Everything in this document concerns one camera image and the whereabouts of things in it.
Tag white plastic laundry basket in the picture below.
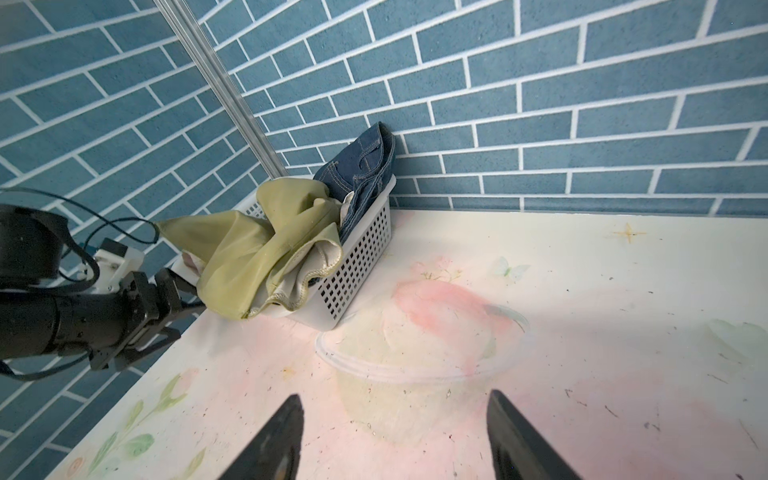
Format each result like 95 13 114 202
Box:
170 175 397 332

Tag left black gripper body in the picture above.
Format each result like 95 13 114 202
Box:
53 269 204 371

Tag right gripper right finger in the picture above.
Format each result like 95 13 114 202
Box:
486 390 580 480

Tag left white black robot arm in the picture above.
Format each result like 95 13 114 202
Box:
1 204 205 382

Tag floral pastel skirt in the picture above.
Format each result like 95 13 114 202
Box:
177 252 205 284

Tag blue denim skirt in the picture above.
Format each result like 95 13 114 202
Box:
313 122 396 243

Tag olive green skirt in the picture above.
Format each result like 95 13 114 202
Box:
157 177 343 320

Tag left aluminium corner post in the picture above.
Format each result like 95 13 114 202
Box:
154 0 288 179

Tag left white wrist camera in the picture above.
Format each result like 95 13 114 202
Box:
88 238 145 294

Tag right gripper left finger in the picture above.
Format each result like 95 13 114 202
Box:
220 394 304 480

